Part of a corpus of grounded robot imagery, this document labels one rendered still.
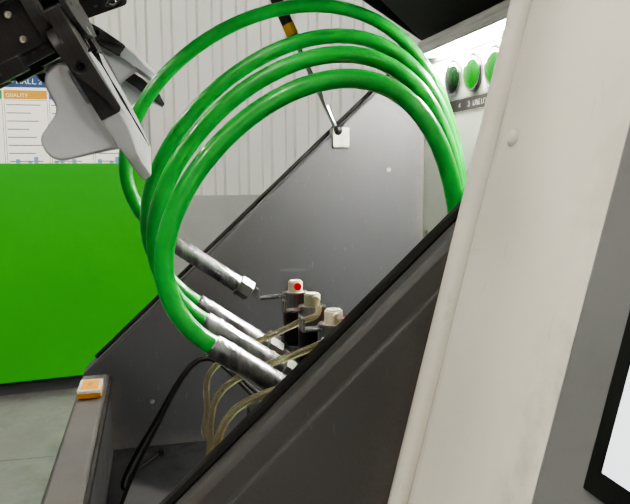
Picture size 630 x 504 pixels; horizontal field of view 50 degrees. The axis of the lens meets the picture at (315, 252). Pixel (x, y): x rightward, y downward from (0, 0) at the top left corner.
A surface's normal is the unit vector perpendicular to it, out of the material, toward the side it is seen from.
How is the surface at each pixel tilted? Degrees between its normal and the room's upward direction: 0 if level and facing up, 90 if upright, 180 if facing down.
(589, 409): 76
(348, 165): 90
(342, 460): 90
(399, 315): 90
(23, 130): 90
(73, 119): 101
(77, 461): 0
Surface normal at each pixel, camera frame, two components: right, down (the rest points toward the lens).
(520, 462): -0.95, -0.20
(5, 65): 0.17, 0.26
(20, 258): 0.35, 0.11
